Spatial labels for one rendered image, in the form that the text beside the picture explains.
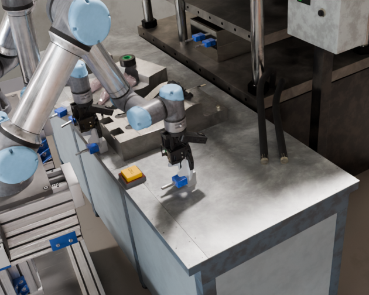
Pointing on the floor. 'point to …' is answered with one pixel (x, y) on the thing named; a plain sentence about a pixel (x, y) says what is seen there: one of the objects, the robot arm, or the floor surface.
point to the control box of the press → (326, 49)
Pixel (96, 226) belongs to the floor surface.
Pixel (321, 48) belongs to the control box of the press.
